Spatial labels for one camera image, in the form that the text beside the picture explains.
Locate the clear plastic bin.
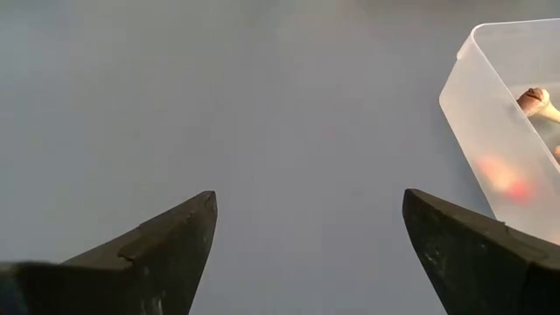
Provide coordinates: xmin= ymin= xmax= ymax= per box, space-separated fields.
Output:
xmin=438 ymin=17 xmax=560 ymax=246

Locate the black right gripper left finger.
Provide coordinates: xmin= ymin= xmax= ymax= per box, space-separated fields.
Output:
xmin=0 ymin=190 xmax=219 ymax=315

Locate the brown cap toy mushroom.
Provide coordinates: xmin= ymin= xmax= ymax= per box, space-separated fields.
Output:
xmin=515 ymin=87 xmax=560 ymax=124

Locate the dark grey table mat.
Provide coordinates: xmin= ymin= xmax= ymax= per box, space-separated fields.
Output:
xmin=0 ymin=0 xmax=560 ymax=315

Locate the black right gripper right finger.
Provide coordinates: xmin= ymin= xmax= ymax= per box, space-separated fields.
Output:
xmin=402 ymin=187 xmax=560 ymax=315

